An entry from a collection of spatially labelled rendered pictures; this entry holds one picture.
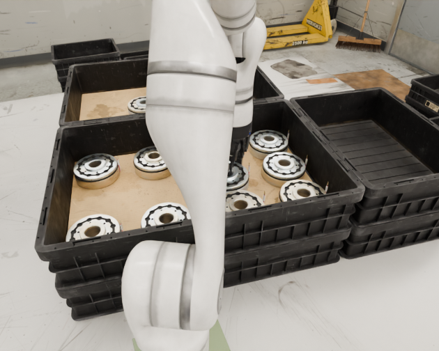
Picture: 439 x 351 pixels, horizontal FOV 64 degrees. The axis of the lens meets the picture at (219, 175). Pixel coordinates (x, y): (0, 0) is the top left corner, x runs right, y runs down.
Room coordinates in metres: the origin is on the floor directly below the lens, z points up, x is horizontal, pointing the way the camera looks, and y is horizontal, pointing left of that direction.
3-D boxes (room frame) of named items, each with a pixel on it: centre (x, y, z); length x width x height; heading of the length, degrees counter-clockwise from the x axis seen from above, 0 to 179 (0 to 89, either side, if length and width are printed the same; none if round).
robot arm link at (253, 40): (0.66, -0.04, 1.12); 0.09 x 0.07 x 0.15; 81
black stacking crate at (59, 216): (0.58, 0.20, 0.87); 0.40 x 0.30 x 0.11; 14
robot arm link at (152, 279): (0.23, 0.06, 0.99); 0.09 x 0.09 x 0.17; 85
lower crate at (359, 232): (0.73, -0.38, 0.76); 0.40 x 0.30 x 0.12; 14
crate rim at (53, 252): (0.58, 0.20, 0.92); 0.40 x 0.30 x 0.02; 14
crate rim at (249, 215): (0.65, -0.09, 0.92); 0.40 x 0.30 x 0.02; 14
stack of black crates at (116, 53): (2.24, 0.86, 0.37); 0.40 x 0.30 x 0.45; 112
